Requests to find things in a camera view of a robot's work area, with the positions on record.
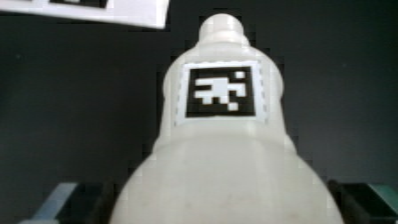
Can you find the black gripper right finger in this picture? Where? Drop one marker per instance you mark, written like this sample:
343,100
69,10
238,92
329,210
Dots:
366,202

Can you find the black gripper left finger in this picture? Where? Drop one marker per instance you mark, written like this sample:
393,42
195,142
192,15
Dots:
76,205

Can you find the white lamp bulb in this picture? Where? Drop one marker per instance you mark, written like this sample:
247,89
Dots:
224,175

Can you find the white marker tag sheet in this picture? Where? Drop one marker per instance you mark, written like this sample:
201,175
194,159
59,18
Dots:
133,12

